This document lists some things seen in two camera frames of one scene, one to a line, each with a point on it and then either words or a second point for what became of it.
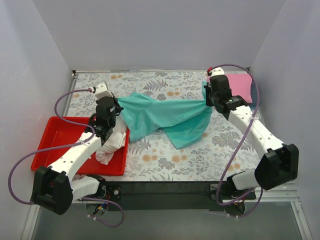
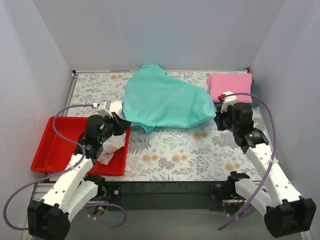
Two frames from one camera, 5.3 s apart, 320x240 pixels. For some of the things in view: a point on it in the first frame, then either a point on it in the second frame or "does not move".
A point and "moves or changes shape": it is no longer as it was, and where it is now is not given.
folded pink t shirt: (240, 85) does not move
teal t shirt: (180, 120) moves or changes shape
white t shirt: (115, 140) does not move
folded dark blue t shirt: (254, 94) does not move
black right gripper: (207, 93) -> (219, 120)
